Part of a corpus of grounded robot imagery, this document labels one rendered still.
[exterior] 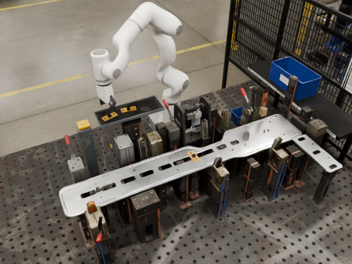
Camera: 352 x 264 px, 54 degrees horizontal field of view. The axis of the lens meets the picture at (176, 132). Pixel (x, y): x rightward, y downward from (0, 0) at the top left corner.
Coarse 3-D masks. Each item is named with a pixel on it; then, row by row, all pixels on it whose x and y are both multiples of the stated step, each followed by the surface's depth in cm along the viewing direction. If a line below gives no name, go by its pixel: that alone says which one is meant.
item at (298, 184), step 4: (304, 156) 194; (308, 156) 195; (304, 160) 197; (308, 160) 199; (304, 164) 200; (300, 168) 201; (304, 168) 203; (296, 172) 205; (300, 172) 203; (296, 176) 206; (300, 176) 206; (296, 180) 208; (300, 180) 210; (296, 184) 209; (300, 184) 209; (304, 184) 209
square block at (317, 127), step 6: (312, 120) 199; (318, 120) 199; (312, 126) 197; (318, 126) 195; (324, 126) 195; (306, 132) 203; (312, 132) 198; (318, 132) 195; (324, 132) 198; (312, 138) 200; (318, 138) 200; (318, 144) 204; (312, 162) 215; (306, 168) 216
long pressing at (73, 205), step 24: (264, 120) 208; (288, 120) 209; (216, 144) 192; (240, 144) 192; (264, 144) 192; (120, 168) 178; (144, 168) 179; (168, 168) 179; (192, 168) 179; (72, 192) 167; (96, 192) 167; (120, 192) 167; (72, 216) 157
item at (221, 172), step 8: (224, 168) 172; (216, 176) 173; (224, 176) 170; (216, 184) 177; (224, 184) 174; (216, 192) 180; (224, 192) 181; (216, 200) 184; (208, 208) 195; (216, 208) 186; (216, 216) 190; (224, 216) 191
